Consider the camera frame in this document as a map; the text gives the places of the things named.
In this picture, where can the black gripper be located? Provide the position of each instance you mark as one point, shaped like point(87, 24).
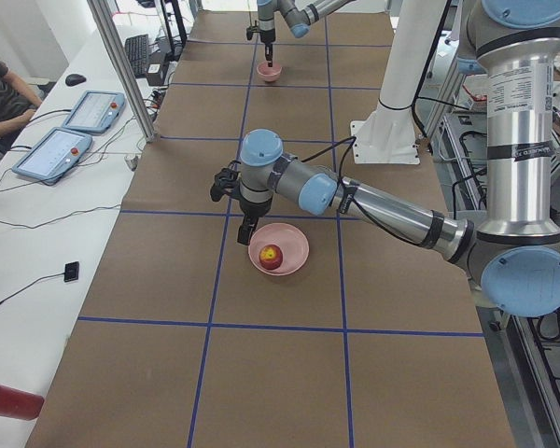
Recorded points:
point(266, 35)
point(254, 208)

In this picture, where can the pink bowl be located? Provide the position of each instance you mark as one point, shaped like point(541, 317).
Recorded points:
point(269, 73)

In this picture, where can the red apple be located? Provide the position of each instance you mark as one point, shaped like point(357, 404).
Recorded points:
point(270, 257)

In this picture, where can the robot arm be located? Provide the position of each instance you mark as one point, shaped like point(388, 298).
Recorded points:
point(511, 255)
point(298, 21)

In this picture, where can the pink plate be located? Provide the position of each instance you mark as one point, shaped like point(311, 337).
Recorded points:
point(291, 242)

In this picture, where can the black keyboard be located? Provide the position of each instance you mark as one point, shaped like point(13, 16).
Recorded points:
point(137, 51)

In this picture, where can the far teach pendant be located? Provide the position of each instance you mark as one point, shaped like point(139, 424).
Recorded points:
point(95, 111)

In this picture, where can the teach pendant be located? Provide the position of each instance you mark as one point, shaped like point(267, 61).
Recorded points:
point(54, 155)
point(95, 111)

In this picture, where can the small black square device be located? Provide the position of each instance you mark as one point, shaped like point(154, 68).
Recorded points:
point(71, 271)

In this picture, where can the black computer mouse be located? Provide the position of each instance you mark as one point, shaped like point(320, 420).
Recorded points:
point(72, 80)

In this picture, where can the near teach pendant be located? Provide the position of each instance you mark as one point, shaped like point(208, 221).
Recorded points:
point(54, 155)

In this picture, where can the red water bottle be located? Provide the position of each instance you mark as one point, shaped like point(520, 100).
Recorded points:
point(18, 404)

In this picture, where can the white camera stand pillar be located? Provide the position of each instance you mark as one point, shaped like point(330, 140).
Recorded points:
point(387, 136)

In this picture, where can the aluminium frame post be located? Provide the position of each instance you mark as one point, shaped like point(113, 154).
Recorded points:
point(115, 50)

